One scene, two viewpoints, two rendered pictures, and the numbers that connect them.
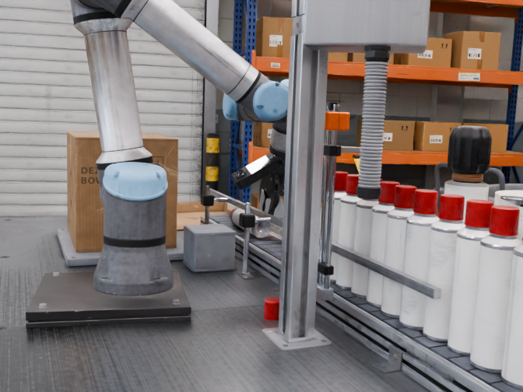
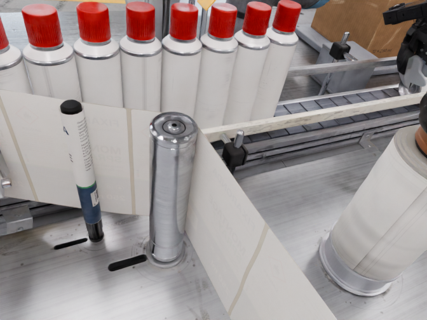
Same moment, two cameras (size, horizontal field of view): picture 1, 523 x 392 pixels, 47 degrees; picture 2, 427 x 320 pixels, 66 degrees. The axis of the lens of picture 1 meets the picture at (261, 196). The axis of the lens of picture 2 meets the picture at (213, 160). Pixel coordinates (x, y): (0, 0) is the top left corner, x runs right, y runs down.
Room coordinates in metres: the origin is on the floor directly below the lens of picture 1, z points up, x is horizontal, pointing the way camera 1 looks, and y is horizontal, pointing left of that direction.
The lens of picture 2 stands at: (0.98, -0.61, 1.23)
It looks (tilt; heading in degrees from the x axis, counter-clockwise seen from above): 43 degrees down; 81
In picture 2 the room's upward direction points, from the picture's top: 11 degrees clockwise
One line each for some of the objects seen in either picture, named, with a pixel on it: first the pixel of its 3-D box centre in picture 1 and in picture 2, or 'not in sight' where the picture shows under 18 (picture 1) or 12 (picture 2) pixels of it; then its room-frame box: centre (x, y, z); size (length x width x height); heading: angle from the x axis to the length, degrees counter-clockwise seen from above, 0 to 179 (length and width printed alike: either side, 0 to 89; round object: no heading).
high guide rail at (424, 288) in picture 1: (278, 222); (344, 65); (1.29, -0.04, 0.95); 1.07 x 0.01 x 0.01; 22
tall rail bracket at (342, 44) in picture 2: (255, 238); (338, 73); (1.31, 0.01, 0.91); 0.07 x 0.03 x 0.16; 112
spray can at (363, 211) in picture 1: (369, 236); (213, 79); (1.03, -0.19, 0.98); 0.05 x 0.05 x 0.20
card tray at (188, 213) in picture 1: (201, 214); not in sight; (1.96, 0.19, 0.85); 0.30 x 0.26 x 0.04; 22
